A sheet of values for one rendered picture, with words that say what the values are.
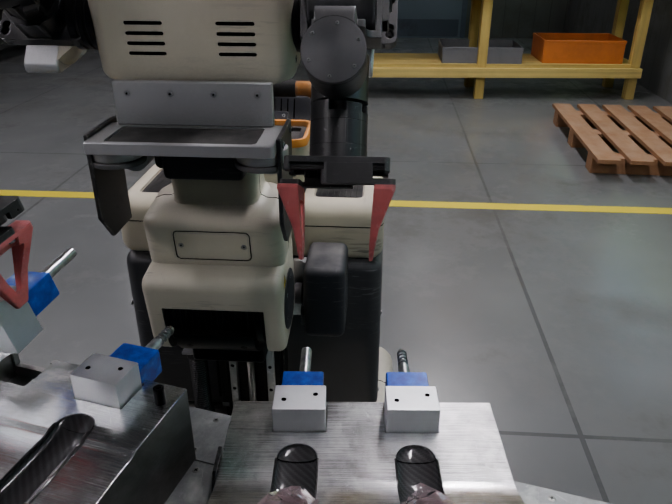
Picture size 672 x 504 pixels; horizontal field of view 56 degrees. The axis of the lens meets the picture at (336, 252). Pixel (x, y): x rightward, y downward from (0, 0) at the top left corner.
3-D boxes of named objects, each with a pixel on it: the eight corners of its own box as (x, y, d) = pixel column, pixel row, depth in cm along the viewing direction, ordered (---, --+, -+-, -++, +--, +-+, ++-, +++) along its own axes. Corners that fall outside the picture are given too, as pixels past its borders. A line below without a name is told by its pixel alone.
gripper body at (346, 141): (390, 176, 60) (391, 97, 60) (282, 174, 60) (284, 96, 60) (387, 183, 66) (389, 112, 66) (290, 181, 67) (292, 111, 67)
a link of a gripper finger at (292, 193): (349, 261, 60) (352, 162, 60) (274, 259, 60) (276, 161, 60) (351, 259, 67) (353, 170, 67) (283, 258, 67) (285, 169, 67)
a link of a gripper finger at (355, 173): (393, 262, 60) (396, 163, 60) (318, 260, 60) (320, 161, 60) (391, 260, 67) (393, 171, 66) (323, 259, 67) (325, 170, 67)
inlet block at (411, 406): (378, 370, 74) (380, 331, 71) (421, 370, 73) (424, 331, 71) (385, 453, 62) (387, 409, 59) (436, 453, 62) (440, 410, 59)
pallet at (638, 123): (761, 185, 359) (768, 165, 354) (596, 181, 365) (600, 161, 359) (665, 121, 483) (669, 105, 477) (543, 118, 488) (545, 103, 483)
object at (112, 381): (154, 344, 72) (148, 303, 70) (194, 352, 71) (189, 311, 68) (79, 419, 61) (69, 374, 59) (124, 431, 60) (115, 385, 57)
